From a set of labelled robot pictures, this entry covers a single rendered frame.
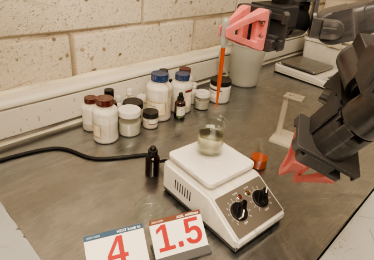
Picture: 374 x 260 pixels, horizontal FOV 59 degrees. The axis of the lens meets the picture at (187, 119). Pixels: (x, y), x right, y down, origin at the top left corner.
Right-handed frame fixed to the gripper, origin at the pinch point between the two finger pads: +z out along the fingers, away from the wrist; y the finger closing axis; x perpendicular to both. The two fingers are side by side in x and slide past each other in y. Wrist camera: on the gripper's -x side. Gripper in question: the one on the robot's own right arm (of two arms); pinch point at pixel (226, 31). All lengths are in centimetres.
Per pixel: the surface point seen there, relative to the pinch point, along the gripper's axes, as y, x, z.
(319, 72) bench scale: -24, 28, -80
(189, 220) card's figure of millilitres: 6.8, 28.5, 11.1
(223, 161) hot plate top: 3.1, 23.1, 0.2
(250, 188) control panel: 9.2, 26.0, -1.0
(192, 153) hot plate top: -1.9, 23.0, 3.5
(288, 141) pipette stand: -1.7, 31.5, -29.4
